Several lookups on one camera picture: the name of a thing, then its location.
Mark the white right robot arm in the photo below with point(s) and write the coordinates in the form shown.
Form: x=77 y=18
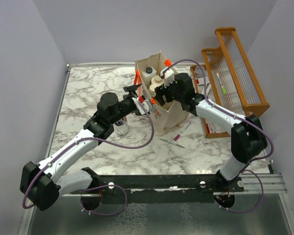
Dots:
x=247 y=136

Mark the silver pen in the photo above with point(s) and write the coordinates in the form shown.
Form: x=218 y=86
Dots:
x=172 y=142

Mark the green bottle white cap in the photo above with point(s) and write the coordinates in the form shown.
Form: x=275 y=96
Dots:
x=152 y=90

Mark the small white box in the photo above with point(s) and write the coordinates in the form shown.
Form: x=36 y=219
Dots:
x=201 y=86

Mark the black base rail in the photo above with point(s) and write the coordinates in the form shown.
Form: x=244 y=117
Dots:
x=150 y=189

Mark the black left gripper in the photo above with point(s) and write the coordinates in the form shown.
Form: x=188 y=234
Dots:
x=133 y=90

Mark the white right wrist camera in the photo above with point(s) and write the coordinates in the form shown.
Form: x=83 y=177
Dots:
x=167 y=77

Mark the silver chrome bottle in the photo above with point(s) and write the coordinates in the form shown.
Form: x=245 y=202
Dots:
x=121 y=126

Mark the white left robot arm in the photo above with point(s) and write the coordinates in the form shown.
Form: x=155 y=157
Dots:
x=43 y=183

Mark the wooden rack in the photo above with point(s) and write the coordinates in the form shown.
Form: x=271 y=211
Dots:
x=244 y=94

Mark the cream floral canvas bag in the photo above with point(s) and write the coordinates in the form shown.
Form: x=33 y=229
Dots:
x=170 y=116

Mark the beige bottle beige cap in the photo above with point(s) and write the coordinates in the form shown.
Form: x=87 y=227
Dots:
x=157 y=80

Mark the green marker pen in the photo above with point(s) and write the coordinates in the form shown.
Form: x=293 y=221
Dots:
x=221 y=83

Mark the pink white pen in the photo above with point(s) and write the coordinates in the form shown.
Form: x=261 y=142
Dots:
x=182 y=131

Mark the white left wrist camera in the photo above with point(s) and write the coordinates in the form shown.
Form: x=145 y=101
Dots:
x=143 y=105

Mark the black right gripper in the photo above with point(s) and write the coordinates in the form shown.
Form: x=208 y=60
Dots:
x=161 y=91

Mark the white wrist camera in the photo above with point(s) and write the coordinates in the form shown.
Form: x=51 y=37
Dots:
x=167 y=77
x=143 y=105

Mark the white square bottle dark cap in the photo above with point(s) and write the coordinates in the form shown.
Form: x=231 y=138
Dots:
x=148 y=74

